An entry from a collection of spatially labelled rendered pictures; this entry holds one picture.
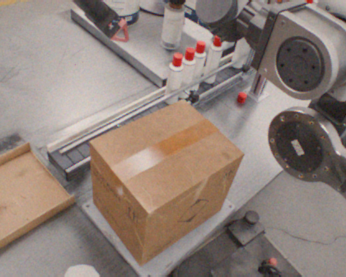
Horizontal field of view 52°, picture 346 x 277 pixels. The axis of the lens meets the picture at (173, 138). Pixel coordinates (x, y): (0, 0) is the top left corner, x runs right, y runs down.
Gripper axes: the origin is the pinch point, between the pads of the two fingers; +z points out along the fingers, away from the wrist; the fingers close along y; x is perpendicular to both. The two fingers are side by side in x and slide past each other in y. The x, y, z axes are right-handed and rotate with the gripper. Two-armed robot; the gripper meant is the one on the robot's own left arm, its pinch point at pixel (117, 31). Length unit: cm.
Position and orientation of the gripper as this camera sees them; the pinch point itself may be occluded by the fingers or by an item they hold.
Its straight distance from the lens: 114.4
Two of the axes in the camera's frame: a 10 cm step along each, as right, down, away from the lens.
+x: -6.8, 7.3, 0.7
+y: -6.2, -6.2, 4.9
